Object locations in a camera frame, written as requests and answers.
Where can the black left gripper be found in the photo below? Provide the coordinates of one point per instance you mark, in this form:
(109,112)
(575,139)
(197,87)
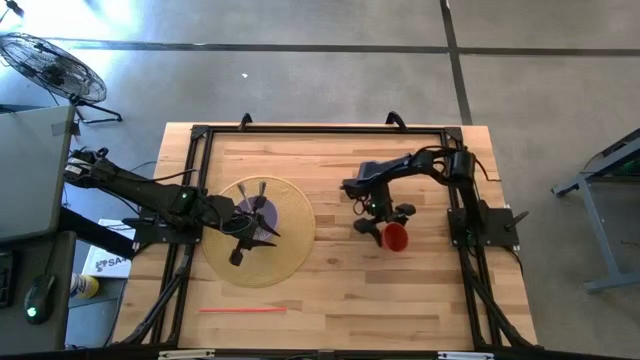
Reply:
(220,212)

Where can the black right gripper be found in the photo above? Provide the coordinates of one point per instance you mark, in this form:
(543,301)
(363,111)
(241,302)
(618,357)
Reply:
(381,209)

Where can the red plastic cup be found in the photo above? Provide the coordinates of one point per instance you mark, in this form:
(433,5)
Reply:
(395,239)

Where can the red drinking straw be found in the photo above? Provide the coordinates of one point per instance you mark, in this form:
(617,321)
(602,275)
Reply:
(240,310)

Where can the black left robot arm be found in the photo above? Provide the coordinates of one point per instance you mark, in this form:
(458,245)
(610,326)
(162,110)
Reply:
(145,192)

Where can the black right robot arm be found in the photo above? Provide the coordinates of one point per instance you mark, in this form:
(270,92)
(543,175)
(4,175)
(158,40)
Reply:
(400,165)

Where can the round woven straw placemat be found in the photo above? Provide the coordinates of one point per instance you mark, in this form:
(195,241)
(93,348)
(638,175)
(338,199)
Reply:
(295,235)

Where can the white cardboard box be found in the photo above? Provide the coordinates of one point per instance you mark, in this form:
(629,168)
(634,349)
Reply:
(107,262)

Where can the black computer mouse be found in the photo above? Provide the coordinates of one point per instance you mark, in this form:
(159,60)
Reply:
(40,297)

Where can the black keyboard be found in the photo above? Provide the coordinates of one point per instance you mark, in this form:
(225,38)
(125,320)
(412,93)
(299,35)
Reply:
(6,280)

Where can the black floor fan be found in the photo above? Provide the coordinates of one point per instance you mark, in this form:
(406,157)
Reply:
(55,70)

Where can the dark grey desk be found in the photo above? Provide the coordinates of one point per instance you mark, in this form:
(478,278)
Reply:
(15,335)

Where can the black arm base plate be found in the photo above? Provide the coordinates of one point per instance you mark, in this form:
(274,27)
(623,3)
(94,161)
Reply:
(495,225)
(165,236)

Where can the black aluminium table frame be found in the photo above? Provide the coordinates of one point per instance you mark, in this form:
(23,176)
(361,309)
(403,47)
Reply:
(325,129)

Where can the white mount bracket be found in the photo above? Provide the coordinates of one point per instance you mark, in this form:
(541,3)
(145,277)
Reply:
(185,354)
(465,356)

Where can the grey metal table frame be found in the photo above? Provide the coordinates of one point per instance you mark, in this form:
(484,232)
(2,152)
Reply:
(612,282)

